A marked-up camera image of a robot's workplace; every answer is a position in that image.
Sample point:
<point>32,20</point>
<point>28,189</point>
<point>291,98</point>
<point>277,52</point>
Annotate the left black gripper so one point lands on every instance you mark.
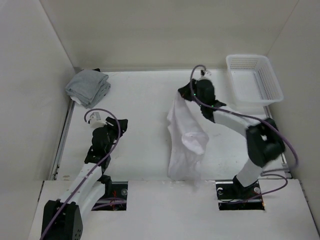
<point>113,123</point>

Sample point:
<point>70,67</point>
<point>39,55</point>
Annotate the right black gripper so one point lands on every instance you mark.
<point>185,91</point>

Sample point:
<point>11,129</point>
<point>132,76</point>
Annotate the white tank top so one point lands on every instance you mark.
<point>188,142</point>

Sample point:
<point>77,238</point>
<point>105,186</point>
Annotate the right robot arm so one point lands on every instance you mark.
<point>263,142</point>

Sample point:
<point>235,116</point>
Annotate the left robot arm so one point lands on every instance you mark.
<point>63,218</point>

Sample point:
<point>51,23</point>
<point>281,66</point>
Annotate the folded grey tank tops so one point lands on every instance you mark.
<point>88,87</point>

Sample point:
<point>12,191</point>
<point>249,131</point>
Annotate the white plastic basket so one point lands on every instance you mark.
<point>253,81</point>

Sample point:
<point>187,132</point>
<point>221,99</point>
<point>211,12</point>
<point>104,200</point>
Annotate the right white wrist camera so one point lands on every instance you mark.
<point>204,73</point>

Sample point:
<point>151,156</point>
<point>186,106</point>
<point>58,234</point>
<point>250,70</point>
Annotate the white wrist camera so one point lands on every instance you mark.
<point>204,73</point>
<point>95,120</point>

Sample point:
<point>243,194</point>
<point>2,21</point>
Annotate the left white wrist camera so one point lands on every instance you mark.
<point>95,120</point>

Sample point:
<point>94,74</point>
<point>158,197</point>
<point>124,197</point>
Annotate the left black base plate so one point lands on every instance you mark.
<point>114,199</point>

